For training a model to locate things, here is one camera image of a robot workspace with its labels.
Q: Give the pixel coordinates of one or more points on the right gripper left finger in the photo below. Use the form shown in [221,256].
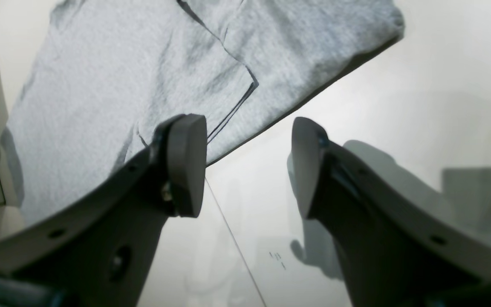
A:
[98,252]

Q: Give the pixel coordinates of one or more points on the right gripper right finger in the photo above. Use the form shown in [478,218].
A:
[391,254]

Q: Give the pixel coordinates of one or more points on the grey T-shirt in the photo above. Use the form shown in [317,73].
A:
[110,71]

